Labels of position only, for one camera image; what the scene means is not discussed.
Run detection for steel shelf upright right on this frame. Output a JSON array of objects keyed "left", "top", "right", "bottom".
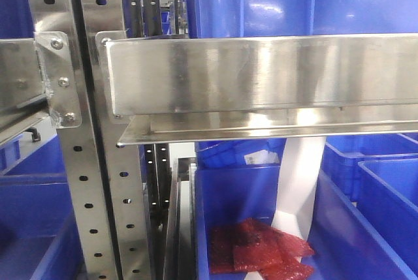
[{"left": 81, "top": 0, "right": 155, "bottom": 279}]

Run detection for steel shelf upright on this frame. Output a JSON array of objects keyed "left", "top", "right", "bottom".
[
  {"left": 29, "top": 0, "right": 118, "bottom": 279},
  {"left": 81, "top": 0, "right": 155, "bottom": 279}
]

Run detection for steel shelf upright left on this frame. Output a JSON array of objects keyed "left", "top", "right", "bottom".
[{"left": 29, "top": 0, "right": 118, "bottom": 279}]

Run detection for large blue upper bin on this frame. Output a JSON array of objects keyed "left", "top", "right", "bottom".
[{"left": 186, "top": 0, "right": 417, "bottom": 38}]

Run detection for red bubble wrap bags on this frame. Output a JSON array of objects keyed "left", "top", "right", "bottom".
[{"left": 208, "top": 218, "right": 315, "bottom": 279}]

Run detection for blue bin behind right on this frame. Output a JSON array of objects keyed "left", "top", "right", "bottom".
[{"left": 321, "top": 134, "right": 417, "bottom": 202}]

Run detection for blue bin far right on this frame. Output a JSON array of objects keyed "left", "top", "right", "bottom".
[{"left": 357, "top": 159, "right": 417, "bottom": 264}]

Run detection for blue bin lower left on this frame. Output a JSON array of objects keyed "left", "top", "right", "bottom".
[{"left": 1, "top": 136, "right": 83, "bottom": 279}]

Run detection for steel shelf front rail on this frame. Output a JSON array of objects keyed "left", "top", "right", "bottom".
[{"left": 95, "top": 31, "right": 417, "bottom": 146}]

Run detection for steel shelf rail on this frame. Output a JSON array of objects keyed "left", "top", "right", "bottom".
[
  {"left": 1, "top": 39, "right": 49, "bottom": 144},
  {"left": 95, "top": 31, "right": 417, "bottom": 146}
]

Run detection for left steel shelf rail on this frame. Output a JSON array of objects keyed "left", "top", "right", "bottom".
[{"left": 1, "top": 39, "right": 49, "bottom": 144}]

